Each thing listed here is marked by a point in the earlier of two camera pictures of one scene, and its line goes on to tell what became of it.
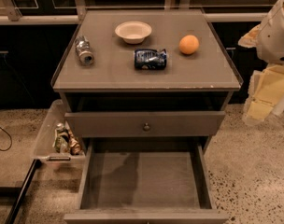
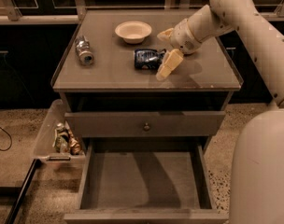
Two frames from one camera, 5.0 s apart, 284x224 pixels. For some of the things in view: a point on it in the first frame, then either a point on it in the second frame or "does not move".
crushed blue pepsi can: [147, 59] does not move
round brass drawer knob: [147, 127] does not move
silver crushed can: [82, 49] does not move
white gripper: [275, 37] to [183, 37]
